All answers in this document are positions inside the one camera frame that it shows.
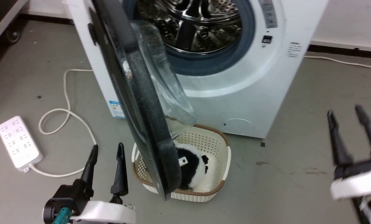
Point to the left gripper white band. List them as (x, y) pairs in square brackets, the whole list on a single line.
[(95, 210)]

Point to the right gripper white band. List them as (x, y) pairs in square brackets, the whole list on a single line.
[(358, 183)]

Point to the black round washing machine door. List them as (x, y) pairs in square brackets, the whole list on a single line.
[(141, 102)]

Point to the white front-load washing machine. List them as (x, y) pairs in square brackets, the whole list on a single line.
[(250, 81)]

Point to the black and white plush toy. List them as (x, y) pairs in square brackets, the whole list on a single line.
[(191, 169)]

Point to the white power strip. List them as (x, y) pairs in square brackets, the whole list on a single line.
[(19, 143)]

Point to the cream perforated laundry basket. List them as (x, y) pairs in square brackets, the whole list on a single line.
[(218, 155)]

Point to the black caster wheel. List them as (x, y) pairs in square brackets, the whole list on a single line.
[(13, 35)]

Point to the grey cabinet with caster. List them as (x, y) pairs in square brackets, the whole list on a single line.
[(0, 17)]

